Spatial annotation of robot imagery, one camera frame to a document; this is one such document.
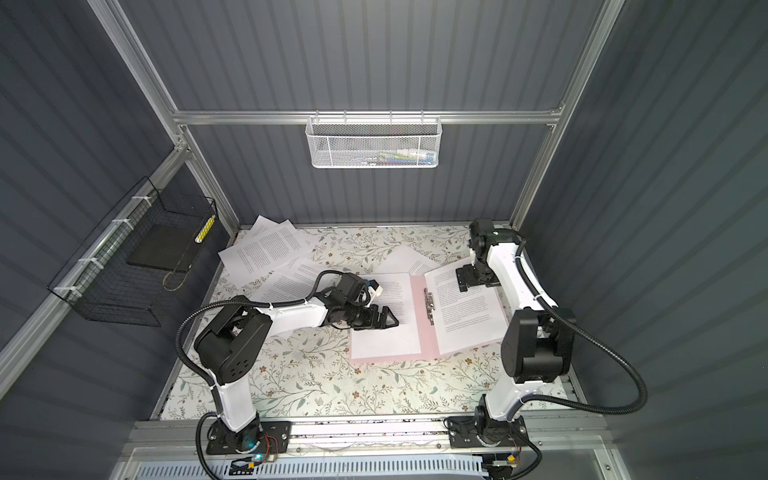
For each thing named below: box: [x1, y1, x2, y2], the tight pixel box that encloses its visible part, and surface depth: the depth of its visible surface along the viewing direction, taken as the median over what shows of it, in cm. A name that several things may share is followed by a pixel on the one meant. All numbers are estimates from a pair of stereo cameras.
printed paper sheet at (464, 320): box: [424, 266, 509, 356], surface depth 90 cm
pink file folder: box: [350, 274, 505, 365], surface depth 92 cm
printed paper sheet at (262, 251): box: [217, 221, 319, 287], surface depth 114 cm
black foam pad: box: [126, 224, 197, 272], surface depth 79 cm
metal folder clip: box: [424, 288, 435, 326], surface depth 97 cm
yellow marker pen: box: [194, 214, 216, 243], surface depth 82 cm
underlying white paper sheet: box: [252, 258, 322, 304], surface depth 107 cm
